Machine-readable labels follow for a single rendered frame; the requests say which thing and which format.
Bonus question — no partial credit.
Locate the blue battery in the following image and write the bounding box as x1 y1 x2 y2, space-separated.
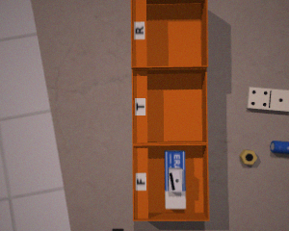
271 141 289 154

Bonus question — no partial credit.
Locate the brass hex nut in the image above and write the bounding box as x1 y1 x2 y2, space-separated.
239 150 257 165

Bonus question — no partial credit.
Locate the blue and white eraser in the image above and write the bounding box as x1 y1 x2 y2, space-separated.
164 150 186 209

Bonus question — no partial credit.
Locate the white domino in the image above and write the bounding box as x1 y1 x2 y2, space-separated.
246 87 289 112

